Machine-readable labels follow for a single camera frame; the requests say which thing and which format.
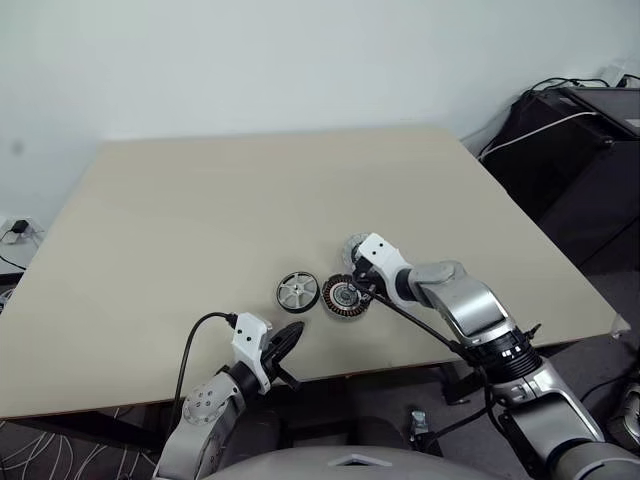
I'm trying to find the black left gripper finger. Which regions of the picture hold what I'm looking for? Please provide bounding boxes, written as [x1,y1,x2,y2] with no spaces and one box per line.
[271,321,302,347]
[281,326,307,358]

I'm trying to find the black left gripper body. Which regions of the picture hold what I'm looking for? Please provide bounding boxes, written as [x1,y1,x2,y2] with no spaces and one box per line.
[257,332,302,392]

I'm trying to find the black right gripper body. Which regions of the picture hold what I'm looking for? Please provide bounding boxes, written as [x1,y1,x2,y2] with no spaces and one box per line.
[351,259,389,301]

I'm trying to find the silver motor cover circuit board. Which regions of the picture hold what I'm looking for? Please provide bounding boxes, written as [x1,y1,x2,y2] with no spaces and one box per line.
[342,232,374,266]

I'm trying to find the silver stator housing copper coils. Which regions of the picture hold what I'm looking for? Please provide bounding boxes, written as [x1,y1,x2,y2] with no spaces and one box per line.
[319,273,374,321]

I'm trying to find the black rimmed silver rotor wheel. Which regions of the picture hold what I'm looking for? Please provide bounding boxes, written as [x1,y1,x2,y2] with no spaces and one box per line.
[274,269,321,315]

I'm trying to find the grey robot torso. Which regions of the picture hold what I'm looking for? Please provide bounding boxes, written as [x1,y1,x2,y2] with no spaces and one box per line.
[209,447,481,480]

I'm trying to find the black equipment cabinet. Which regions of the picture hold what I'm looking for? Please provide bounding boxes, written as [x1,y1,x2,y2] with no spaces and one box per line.
[477,85,640,271]

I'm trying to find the white power strip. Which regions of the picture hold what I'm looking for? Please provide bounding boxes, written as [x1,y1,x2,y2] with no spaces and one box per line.
[0,215,44,246]

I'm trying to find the grey floor device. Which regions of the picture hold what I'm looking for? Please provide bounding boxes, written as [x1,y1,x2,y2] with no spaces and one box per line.
[607,382,640,451]

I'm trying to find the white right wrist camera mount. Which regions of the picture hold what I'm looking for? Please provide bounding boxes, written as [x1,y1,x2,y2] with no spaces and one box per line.
[357,234,411,301]

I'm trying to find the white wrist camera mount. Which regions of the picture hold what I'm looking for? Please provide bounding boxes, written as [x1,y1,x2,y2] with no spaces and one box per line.
[231,313,274,394]
[357,234,411,301]

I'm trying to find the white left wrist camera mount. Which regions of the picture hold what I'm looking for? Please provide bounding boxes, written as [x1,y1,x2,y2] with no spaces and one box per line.
[231,313,274,394]

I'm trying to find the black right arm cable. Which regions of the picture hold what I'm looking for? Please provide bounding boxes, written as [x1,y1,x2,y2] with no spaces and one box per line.
[367,289,489,371]

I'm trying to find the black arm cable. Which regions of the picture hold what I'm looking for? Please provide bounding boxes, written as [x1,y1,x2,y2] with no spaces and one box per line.
[367,289,489,371]
[172,312,239,431]

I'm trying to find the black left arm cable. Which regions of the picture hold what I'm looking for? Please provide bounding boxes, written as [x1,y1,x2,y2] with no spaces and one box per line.
[172,312,239,431]

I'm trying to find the metal caster bracket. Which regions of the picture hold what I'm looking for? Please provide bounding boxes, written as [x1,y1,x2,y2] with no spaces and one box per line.
[409,409,444,454]

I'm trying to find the white cable on cabinet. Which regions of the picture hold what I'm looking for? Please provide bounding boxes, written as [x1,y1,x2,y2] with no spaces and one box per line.
[479,112,599,161]

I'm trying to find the black floor cable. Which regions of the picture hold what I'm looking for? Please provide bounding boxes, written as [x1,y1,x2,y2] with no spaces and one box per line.
[579,369,634,416]

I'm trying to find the black cable above cabinet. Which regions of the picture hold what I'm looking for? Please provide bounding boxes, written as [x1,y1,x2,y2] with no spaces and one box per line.
[522,77,609,96]

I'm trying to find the black adapter cord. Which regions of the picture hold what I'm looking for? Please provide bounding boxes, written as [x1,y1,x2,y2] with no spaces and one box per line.
[0,227,26,271]

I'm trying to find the white wall socket box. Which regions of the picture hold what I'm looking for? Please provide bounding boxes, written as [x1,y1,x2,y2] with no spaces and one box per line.
[602,57,634,86]

